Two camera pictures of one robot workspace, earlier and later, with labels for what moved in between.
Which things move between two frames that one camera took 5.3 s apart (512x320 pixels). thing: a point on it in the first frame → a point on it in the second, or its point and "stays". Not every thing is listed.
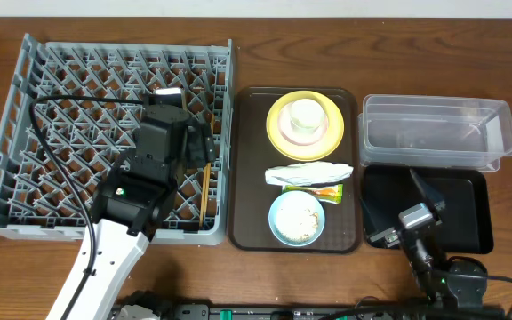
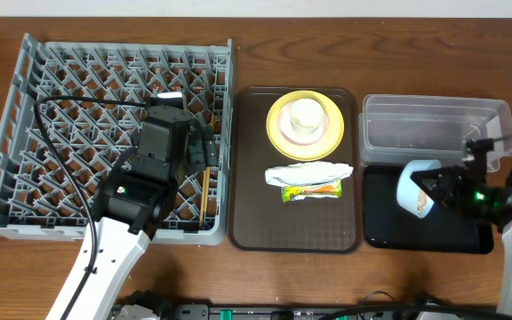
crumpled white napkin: [307, 173] stays
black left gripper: [200, 145] stays
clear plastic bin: [442, 132] stays
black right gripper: [433, 200] → [445, 189]
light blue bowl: [297, 219] → [413, 199]
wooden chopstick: [206, 182] stays
